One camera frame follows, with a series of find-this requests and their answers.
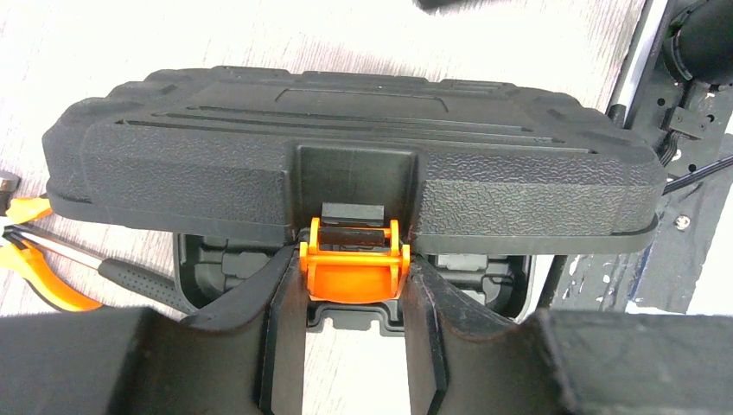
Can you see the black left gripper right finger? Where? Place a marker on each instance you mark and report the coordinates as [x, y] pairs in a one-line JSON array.
[[463, 358]]

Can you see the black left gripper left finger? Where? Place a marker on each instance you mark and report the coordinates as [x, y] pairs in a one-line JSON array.
[[241, 354]]

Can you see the black plastic tool case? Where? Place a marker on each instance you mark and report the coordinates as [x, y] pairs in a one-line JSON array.
[[256, 154]]

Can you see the black handled hammer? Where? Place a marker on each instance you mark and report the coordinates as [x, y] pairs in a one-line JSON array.
[[127, 275]]

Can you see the orange handled pliers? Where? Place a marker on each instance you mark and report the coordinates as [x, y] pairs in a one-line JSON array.
[[20, 256]]

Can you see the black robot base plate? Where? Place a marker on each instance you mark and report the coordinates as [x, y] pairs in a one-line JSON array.
[[661, 278]]

